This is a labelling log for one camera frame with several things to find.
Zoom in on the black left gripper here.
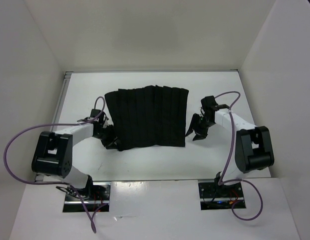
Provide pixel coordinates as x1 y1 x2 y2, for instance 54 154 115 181
94 124 124 150

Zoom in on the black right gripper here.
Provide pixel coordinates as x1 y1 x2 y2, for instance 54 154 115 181
185 113 214 141

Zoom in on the black pleated skirt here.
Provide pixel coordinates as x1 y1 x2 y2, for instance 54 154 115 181
105 85 189 152

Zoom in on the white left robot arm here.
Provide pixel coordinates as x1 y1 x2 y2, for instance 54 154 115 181
32 109 118 200

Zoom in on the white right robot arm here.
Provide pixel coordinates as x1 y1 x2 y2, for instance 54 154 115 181
186 95 274 197

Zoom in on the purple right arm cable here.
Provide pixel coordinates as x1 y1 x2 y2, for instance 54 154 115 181
216 91 264 221

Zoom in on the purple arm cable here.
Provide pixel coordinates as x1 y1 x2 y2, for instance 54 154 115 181
216 91 264 221
4 96 109 234

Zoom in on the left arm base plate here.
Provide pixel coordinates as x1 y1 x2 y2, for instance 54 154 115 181
57 181 111 213

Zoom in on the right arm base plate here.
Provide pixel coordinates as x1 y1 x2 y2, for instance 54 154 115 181
198 179 246 211

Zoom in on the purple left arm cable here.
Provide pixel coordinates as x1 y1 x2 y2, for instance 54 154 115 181
4 96 109 234

